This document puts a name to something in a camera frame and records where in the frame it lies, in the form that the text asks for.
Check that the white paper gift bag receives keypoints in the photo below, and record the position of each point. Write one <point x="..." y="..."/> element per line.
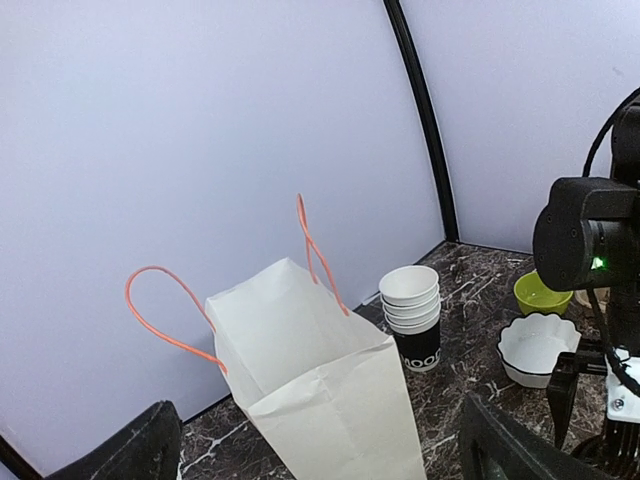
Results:
<point x="323" y="385"/>

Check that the green bowl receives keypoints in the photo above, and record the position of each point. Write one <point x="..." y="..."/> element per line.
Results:
<point x="533" y="296"/>

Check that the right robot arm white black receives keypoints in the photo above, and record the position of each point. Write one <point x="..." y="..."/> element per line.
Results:
<point x="587" y="239"/>

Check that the left black frame post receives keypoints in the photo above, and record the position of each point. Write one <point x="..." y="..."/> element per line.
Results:
<point x="14" y="461"/>

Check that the right black frame post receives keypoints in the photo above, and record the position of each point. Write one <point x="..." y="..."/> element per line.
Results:
<point x="427" y="117"/>

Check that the black frame post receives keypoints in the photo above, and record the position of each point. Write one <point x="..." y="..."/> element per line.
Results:
<point x="427" y="117"/>
<point x="14" y="461"/>

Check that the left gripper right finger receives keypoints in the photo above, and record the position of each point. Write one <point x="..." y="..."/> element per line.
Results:
<point x="492" y="445"/>

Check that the stack of paper coffee cups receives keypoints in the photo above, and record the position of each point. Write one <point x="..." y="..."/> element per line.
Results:
<point x="411" y="303"/>

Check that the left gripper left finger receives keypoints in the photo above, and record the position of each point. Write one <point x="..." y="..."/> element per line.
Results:
<point x="148" y="447"/>

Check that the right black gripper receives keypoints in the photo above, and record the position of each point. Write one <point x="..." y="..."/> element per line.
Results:
<point x="615" y="451"/>

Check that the white scalloped dish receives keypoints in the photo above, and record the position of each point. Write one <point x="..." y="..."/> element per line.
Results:
<point x="529" y="347"/>

